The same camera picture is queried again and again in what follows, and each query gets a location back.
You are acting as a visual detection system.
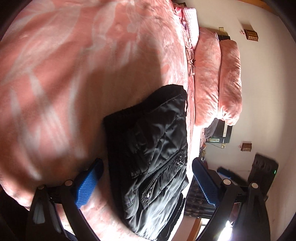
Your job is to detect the black padded pants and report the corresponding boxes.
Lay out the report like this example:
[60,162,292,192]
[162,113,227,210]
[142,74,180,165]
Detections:
[103,84,189,240]

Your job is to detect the dark patterned curtain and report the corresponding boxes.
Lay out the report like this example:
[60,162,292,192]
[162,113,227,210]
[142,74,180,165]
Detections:
[184,177,215,219]

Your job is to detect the black headboard with white stripe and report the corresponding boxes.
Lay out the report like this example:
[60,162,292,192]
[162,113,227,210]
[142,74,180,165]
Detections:
[206,120,233,144]

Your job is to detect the grey pillow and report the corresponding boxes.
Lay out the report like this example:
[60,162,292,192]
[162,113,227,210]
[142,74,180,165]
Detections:
[204,118,219,139]

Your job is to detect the rolled pink quilt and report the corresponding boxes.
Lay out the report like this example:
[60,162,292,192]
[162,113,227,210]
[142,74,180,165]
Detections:
[194,28,242,128]

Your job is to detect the pink floral bed blanket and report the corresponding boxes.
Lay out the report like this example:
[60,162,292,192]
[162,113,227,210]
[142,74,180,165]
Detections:
[1,1,199,240]

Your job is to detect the white folded towel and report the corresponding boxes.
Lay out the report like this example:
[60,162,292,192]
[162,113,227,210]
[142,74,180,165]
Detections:
[182,7,199,49]

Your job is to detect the brown square wall lamp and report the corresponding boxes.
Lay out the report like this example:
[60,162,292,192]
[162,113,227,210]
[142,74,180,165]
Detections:
[240,142,252,152]

